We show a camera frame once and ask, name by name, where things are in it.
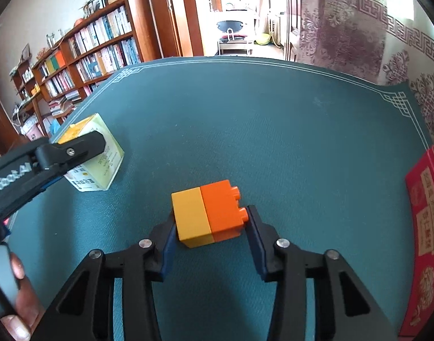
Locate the white stool with dark bowl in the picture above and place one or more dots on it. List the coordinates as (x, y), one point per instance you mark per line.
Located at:
(236, 37)

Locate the pink red tin box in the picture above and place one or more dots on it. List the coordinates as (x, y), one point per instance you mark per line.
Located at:
(420, 188)

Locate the yellow white carton box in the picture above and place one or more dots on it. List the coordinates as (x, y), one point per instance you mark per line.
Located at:
(98, 173)

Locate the small low wooden shelf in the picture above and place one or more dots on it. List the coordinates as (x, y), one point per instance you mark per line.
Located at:
(27, 88)

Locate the wooden door frame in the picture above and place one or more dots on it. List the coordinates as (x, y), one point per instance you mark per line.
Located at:
(186, 27)

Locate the orange yellow toy brick block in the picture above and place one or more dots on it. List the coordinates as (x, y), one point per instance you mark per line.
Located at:
(208, 214)

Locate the green table mat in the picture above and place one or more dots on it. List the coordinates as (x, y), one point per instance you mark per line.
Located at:
(322, 156)

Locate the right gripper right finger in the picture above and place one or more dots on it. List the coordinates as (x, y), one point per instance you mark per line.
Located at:
(344, 307)

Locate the person's left hand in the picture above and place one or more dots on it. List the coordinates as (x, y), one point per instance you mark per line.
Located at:
(28, 308)

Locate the patterned white purple curtain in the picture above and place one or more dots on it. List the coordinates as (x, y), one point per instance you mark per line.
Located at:
(386, 42)

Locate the wooden bookshelf with books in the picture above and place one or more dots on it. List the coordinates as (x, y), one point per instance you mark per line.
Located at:
(119, 35)

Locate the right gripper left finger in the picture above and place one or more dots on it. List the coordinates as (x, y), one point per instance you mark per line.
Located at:
(83, 308)

